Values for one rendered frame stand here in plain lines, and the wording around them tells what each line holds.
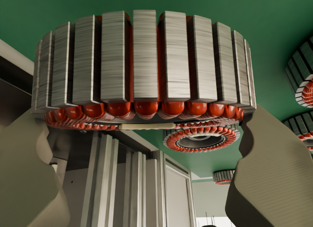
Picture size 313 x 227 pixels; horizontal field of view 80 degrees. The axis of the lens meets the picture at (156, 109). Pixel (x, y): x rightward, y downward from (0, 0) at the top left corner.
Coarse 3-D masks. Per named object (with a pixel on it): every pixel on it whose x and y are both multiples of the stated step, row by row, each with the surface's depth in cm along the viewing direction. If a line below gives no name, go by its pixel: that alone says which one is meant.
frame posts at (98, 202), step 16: (96, 144) 28; (112, 144) 30; (96, 160) 28; (112, 160) 28; (128, 160) 37; (144, 160) 38; (96, 176) 27; (112, 176) 27; (128, 176) 35; (144, 176) 36; (96, 192) 25; (112, 192) 26; (128, 192) 34; (144, 192) 35; (96, 208) 24; (112, 208) 26; (128, 208) 32; (144, 208) 34; (96, 224) 23; (112, 224) 25; (128, 224) 31; (144, 224) 32
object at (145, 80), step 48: (48, 48) 7; (96, 48) 6; (144, 48) 6; (192, 48) 6; (240, 48) 7; (48, 96) 6; (96, 96) 6; (144, 96) 5; (192, 96) 6; (240, 96) 7
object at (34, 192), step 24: (24, 120) 9; (0, 144) 8; (24, 144) 8; (48, 144) 9; (0, 168) 7; (24, 168) 7; (48, 168) 7; (0, 192) 6; (24, 192) 6; (48, 192) 6; (0, 216) 5; (24, 216) 5; (48, 216) 6
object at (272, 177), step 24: (264, 120) 9; (240, 144) 9; (264, 144) 8; (288, 144) 8; (240, 168) 7; (264, 168) 7; (288, 168) 7; (312, 168) 7; (240, 192) 6; (264, 192) 6; (288, 192) 6; (312, 192) 6; (240, 216) 6; (264, 216) 5; (288, 216) 5; (312, 216) 5
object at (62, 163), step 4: (52, 160) 37; (56, 160) 38; (60, 160) 39; (64, 160) 40; (52, 164) 37; (60, 164) 39; (64, 164) 40; (60, 168) 39; (64, 168) 40; (56, 172) 38; (60, 172) 38; (64, 172) 39; (60, 176) 38; (60, 180) 38
